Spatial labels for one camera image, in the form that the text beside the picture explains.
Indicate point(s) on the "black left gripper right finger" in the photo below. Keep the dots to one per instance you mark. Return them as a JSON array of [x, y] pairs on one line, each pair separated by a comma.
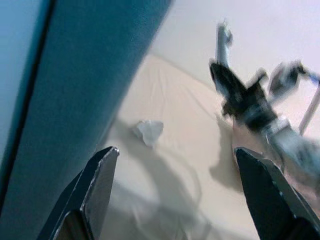
[[270, 200]]

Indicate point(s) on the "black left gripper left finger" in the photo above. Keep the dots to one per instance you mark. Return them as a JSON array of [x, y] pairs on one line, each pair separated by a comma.
[[95, 190]]

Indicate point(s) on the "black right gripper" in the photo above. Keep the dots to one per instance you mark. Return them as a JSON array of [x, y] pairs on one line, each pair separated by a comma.
[[247, 102]]

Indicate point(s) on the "small white wrapper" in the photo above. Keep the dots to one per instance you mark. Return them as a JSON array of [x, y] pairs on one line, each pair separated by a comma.
[[223, 47]]

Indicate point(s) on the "white tissue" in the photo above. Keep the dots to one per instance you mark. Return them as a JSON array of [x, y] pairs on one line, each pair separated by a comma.
[[150, 131]]

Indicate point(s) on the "mattress with cream sheet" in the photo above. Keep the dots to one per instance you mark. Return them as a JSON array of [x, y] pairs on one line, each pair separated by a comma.
[[175, 112]]

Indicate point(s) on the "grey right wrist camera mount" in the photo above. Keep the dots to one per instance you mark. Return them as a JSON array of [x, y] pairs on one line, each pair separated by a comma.
[[285, 77]]

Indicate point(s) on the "teal upholstered bed frame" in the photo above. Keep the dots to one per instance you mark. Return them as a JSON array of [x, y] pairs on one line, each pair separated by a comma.
[[87, 75]]

